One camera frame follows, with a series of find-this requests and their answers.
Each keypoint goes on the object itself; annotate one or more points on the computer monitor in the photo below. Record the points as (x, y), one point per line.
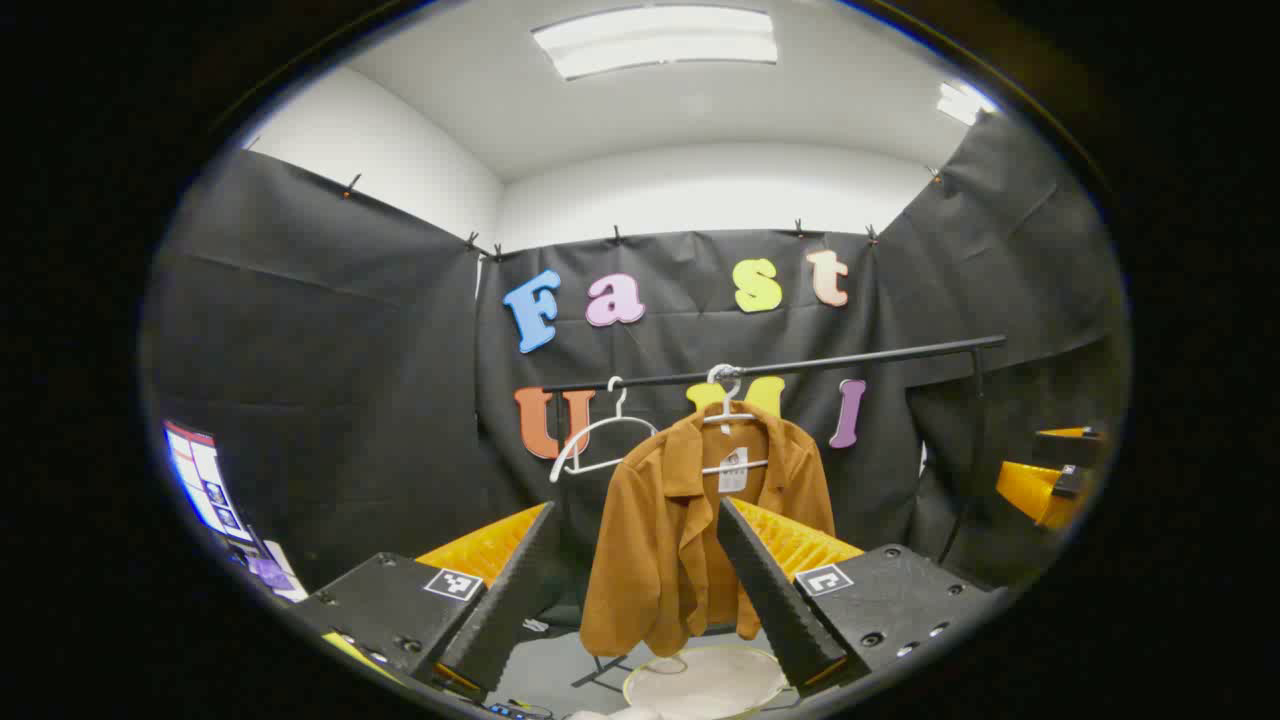
(205, 480)

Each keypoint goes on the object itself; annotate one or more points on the black clothes rack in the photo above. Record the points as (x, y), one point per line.
(850, 358)

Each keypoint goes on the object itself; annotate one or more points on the small white floor object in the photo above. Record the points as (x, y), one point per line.
(535, 625)

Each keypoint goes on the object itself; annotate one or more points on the white side desk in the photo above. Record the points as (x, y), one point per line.
(292, 588)

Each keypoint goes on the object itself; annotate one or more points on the small purple item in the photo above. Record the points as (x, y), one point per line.
(268, 573)

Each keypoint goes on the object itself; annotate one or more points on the white laundry hamper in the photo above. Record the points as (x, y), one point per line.
(700, 685)

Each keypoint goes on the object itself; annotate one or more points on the black backdrop cloth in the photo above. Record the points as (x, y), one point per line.
(350, 380)

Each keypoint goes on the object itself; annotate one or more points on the black control box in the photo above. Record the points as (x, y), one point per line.
(515, 712)

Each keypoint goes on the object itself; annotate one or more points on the rectangular ceiling light panel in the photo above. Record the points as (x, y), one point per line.
(650, 40)
(962, 103)

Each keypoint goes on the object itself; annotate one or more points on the white clothes hanger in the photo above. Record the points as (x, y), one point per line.
(728, 417)
(620, 419)

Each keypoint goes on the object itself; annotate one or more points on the brown shirt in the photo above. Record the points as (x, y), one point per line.
(650, 540)

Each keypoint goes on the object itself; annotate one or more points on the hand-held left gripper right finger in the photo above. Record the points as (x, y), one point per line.
(770, 590)

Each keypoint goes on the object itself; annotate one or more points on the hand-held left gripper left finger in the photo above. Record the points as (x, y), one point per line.
(505, 610)

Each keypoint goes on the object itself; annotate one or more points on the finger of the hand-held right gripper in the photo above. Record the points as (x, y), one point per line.
(1070, 447)
(1035, 495)

